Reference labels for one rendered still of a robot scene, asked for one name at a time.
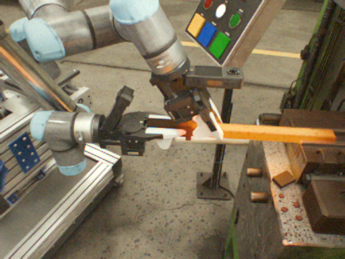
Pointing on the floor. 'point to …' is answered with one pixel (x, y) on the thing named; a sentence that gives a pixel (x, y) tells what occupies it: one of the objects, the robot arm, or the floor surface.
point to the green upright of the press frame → (335, 90)
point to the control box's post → (222, 123)
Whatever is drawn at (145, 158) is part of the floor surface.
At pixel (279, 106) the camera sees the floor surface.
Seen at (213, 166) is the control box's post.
